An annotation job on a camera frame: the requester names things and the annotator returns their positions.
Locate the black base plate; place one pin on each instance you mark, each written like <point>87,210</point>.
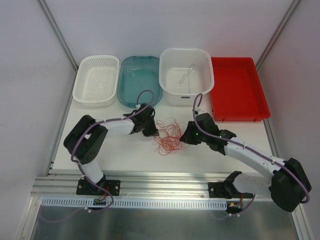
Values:
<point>85,188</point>
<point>218,190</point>

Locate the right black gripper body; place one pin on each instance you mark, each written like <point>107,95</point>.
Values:
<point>191,133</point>

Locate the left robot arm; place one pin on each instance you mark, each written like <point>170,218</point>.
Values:
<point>86,138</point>

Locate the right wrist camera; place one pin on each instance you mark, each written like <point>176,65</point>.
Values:
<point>198,111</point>

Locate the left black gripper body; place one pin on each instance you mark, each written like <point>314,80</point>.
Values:
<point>148,125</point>

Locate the red plastic tray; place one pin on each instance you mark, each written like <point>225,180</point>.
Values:
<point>237,95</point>

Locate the white perforated basket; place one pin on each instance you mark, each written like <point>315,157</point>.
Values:
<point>96,81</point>

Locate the white plastic tub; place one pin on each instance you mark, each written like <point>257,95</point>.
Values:
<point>184,73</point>

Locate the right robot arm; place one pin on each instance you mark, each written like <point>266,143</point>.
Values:
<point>284,181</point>

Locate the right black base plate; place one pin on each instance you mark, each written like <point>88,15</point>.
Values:
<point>218,190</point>

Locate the aluminium mounting rail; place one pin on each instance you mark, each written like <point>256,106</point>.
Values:
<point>134,184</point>

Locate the teal transparent plastic bin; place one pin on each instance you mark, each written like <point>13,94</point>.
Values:
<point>138,81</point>

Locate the white slotted cable duct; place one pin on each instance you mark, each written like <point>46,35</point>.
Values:
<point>135,203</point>

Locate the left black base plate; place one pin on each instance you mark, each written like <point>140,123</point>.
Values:
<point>85,188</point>

